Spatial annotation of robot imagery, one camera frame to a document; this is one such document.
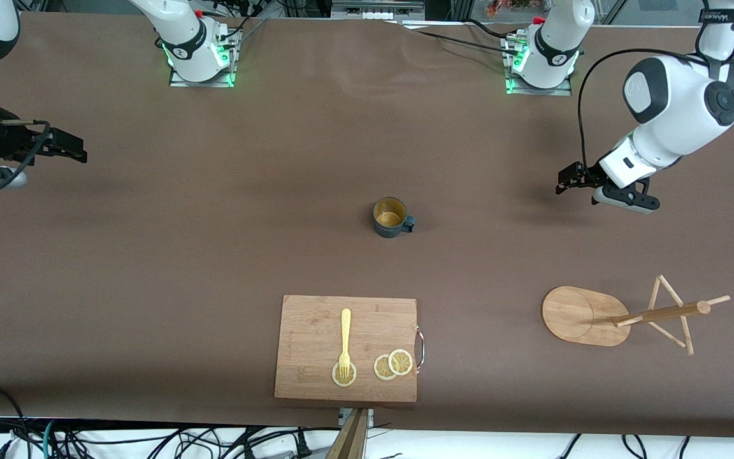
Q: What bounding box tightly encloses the yellow plastic fork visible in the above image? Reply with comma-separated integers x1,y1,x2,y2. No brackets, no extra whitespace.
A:
338,309,352,378

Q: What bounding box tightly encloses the black cable on table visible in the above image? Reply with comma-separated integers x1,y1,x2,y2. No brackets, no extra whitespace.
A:
399,18,521,58

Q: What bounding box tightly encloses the brown table cover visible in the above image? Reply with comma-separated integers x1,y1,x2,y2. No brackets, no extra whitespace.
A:
0,11,734,441

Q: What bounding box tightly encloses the white power strip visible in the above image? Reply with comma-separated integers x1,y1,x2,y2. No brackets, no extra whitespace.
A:
331,0,425,20

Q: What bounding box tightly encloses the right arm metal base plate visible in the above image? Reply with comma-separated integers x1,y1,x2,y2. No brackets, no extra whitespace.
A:
168,29,241,89

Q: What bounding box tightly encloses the colourful small objects pile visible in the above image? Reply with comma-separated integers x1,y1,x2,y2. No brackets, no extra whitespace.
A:
485,0,533,18

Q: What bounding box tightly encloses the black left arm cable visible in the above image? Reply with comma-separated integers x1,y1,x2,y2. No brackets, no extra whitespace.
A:
578,50,694,170

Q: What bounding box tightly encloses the bamboo mug rack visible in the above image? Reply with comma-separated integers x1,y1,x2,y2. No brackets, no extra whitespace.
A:
542,274,731,356

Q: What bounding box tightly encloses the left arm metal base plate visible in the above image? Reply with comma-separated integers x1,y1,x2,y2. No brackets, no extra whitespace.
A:
504,32,575,97

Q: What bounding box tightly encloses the teal mug yellow inside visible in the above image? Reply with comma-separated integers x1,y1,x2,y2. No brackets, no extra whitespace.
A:
373,197,416,239

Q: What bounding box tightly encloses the bamboo cutting board metal handle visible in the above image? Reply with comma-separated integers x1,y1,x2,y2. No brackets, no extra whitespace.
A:
274,295,426,404

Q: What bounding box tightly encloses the wooden post with bracket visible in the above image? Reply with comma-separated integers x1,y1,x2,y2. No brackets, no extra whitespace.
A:
326,408,374,459

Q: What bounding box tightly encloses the lemon slice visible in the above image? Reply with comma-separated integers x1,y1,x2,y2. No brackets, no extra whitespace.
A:
388,349,414,376
332,361,357,388
373,354,399,381

